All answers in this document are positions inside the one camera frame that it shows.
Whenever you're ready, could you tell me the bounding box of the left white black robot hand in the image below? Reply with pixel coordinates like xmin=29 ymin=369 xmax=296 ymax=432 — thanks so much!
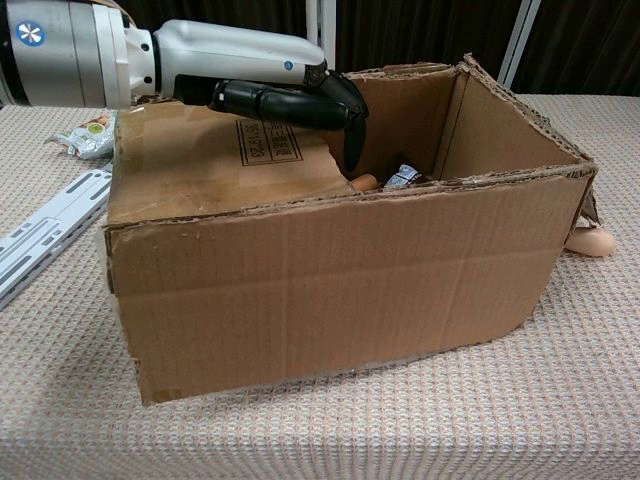
xmin=149 ymin=18 xmax=370 ymax=172

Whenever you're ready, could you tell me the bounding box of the beige wooden handle tool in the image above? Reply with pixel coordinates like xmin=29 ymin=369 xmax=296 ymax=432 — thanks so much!
xmin=567 ymin=225 xmax=617 ymax=259

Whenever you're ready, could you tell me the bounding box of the green white snack bag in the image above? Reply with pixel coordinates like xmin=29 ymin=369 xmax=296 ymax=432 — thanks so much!
xmin=45 ymin=110 xmax=119 ymax=161

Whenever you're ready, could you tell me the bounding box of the brown white snack packet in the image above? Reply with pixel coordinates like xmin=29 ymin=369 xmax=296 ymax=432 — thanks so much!
xmin=382 ymin=159 xmax=437 ymax=191

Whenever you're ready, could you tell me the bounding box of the white partition frame post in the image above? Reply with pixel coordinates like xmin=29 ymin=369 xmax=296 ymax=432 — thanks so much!
xmin=499 ymin=0 xmax=543 ymax=92
xmin=305 ymin=0 xmax=338 ymax=72

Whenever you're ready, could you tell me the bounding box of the brown cardboard shipping box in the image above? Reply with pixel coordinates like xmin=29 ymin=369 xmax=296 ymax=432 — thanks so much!
xmin=102 ymin=52 xmax=601 ymax=406

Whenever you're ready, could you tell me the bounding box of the beige woven tablecloth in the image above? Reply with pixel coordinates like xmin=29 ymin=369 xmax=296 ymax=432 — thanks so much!
xmin=0 ymin=91 xmax=640 ymax=480

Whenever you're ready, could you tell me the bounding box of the white folding laptop stand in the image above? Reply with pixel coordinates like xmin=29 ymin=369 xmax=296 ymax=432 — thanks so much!
xmin=0 ymin=162 xmax=114 ymax=311

